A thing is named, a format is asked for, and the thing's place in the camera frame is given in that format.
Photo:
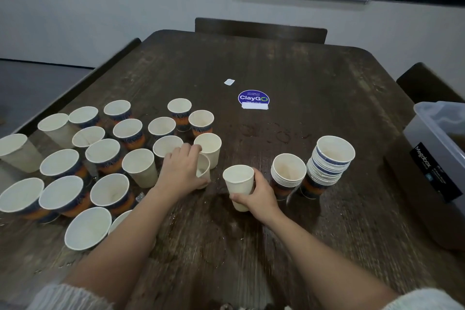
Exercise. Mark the group of paper cups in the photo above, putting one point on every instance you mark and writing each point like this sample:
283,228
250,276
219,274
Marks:
102,153

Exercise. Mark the dark wooden chair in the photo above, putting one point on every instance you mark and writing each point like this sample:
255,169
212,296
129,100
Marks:
261,30
425,82

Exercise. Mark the clear plastic storage bin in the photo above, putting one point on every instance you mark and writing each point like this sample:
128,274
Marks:
443,132

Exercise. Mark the person's left hand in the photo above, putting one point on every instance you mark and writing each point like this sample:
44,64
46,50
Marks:
178,174

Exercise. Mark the white rimmed paper cup stack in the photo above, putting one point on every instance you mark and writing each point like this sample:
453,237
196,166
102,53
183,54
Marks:
288,169

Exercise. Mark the round blue sticker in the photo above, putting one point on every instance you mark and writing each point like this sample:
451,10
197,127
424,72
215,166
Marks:
253,97

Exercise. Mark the small white paper label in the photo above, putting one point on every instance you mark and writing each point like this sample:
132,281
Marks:
229,82

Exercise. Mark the person's right hand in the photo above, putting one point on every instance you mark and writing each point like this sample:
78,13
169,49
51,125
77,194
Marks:
263,203

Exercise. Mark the person's left forearm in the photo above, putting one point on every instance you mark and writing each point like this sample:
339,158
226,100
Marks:
116,255

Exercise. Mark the dark wooden table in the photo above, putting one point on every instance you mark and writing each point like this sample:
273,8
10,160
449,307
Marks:
312,66

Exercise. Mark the person's right forearm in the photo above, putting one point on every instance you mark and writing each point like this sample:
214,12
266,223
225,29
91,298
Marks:
327,270

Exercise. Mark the patterned paper cup stack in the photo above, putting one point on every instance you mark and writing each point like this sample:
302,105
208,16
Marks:
330,161

